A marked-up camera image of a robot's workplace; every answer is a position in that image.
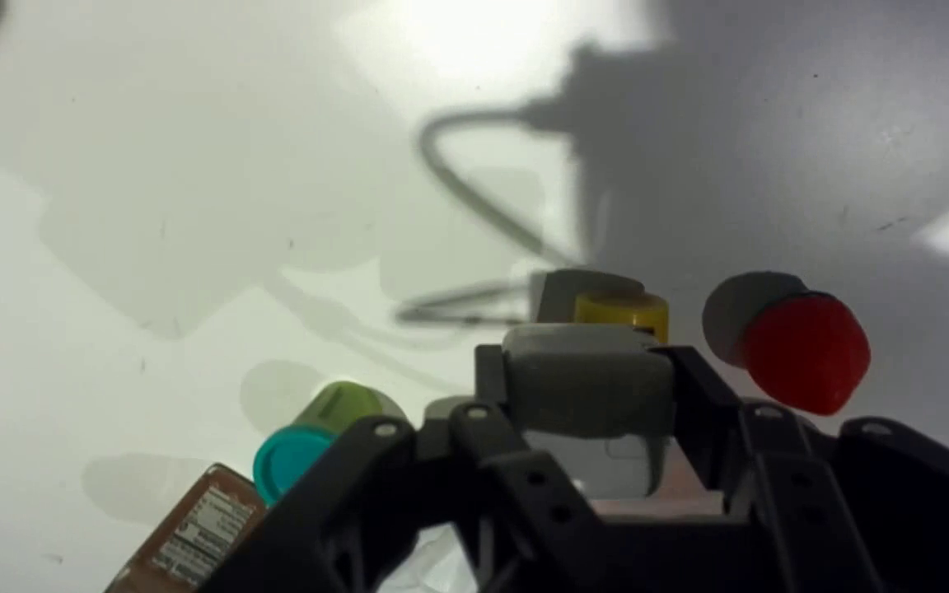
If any white charger cube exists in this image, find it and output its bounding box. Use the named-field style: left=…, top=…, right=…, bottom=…
left=498, top=319, right=731, bottom=520

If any round red item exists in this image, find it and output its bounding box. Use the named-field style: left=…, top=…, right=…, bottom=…
left=741, top=286, right=873, bottom=419

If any teal-lidded green dough can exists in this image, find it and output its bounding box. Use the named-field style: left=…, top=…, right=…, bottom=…
left=252, top=379, right=412, bottom=510

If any yellow can with orange lid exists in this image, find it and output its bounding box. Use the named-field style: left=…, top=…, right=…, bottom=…
left=537, top=268, right=676, bottom=346

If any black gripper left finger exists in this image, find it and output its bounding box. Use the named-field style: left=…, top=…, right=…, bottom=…
left=197, top=341, right=609, bottom=593

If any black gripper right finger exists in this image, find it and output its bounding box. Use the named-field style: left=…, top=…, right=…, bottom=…
left=651, top=342, right=949, bottom=593

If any spice jar with red lid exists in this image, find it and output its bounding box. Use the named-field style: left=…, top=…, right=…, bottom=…
left=103, top=457, right=271, bottom=593

